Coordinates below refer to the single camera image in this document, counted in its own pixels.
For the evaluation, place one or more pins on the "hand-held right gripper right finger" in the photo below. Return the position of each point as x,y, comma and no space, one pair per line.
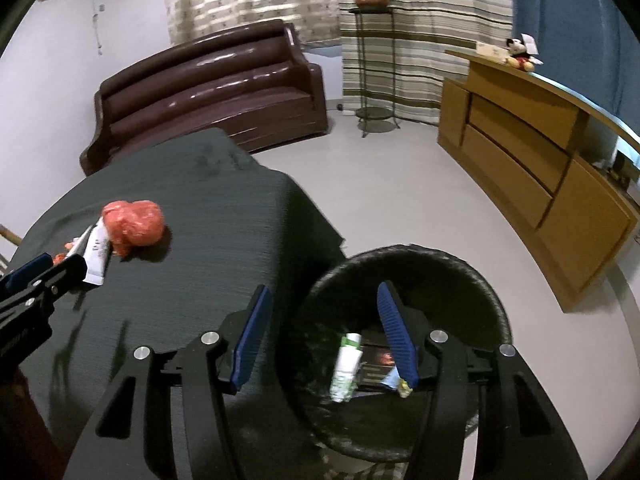
397,335

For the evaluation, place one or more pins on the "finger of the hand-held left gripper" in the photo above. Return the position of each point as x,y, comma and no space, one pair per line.
30,267
67,272

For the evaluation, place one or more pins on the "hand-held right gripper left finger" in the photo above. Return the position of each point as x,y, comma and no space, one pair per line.
252,340

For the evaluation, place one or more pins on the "white tube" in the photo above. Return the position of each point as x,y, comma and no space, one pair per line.
95,260

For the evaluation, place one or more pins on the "light blue packet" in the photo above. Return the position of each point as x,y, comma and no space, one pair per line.
390,382

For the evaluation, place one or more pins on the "green and white wrapper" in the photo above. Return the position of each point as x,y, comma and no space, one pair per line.
345,365

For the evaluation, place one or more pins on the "black bin with liner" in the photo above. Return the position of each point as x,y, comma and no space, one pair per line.
450,280

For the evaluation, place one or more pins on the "person's left forearm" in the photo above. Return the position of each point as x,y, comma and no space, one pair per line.
25,425

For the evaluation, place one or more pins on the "orange wrapper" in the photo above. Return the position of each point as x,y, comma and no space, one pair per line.
60,259

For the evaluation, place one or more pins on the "dark packet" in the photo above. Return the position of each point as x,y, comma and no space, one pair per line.
375,360

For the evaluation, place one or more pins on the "red plastic bag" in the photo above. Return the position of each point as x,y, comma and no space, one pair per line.
135,225

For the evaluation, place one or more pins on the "dark grey tablecloth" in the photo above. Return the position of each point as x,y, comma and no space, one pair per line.
200,220

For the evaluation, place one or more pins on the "black metal plant stand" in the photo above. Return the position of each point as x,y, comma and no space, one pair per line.
375,114

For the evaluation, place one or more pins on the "brown leather sofa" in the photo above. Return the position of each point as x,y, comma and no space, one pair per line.
210,100

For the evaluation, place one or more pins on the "wooden cabinet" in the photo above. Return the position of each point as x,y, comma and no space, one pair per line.
510,135

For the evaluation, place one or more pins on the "small dark box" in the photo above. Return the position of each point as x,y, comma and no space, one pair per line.
622,165

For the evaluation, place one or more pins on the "white flat box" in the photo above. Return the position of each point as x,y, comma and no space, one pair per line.
492,51

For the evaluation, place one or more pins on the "striped curtain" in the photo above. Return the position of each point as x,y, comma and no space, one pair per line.
440,35

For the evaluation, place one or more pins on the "mouse plush toy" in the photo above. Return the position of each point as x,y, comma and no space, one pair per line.
520,55

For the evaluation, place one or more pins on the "blue curtain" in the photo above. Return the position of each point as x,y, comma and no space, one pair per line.
565,10

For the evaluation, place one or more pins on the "wooden rail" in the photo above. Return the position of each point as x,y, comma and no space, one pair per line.
9,234

